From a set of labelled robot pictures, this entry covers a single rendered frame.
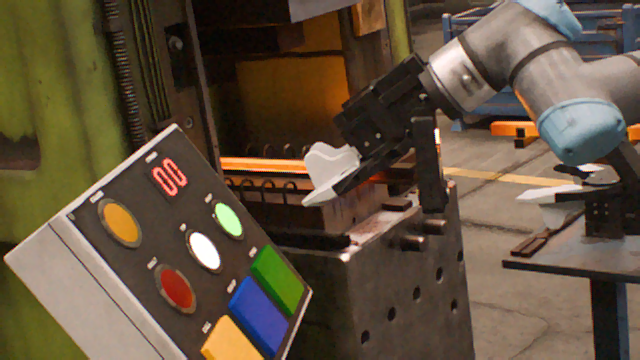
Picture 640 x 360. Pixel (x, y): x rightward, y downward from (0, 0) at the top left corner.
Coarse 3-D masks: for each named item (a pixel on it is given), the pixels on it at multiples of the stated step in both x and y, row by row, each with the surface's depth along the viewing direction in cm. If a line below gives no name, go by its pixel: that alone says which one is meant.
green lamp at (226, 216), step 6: (222, 204) 110; (216, 210) 108; (222, 210) 109; (228, 210) 111; (222, 216) 108; (228, 216) 109; (234, 216) 111; (222, 222) 108; (228, 222) 109; (234, 222) 110; (228, 228) 108; (234, 228) 109; (240, 228) 111; (234, 234) 108
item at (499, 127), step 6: (492, 126) 189; (498, 126) 188; (504, 126) 188; (510, 126) 187; (516, 126) 186; (522, 126) 185; (528, 126) 184; (534, 126) 184; (636, 126) 172; (492, 132) 190; (498, 132) 189; (504, 132) 188; (510, 132) 187; (528, 132) 185; (534, 132) 184; (630, 132) 172; (636, 132) 171; (630, 138) 172; (636, 138) 172
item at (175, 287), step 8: (168, 272) 91; (168, 280) 90; (176, 280) 91; (168, 288) 89; (176, 288) 90; (184, 288) 92; (168, 296) 89; (176, 296) 90; (184, 296) 91; (192, 296) 92; (184, 304) 90
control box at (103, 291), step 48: (192, 144) 114; (96, 192) 89; (144, 192) 97; (192, 192) 106; (48, 240) 83; (96, 240) 85; (144, 240) 91; (240, 240) 109; (48, 288) 85; (96, 288) 84; (144, 288) 86; (192, 288) 93; (96, 336) 86; (144, 336) 85; (192, 336) 88; (288, 336) 105
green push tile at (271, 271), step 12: (264, 252) 111; (252, 264) 108; (264, 264) 109; (276, 264) 112; (264, 276) 107; (276, 276) 110; (288, 276) 113; (276, 288) 108; (288, 288) 110; (300, 288) 113; (276, 300) 107; (288, 300) 109; (288, 312) 108
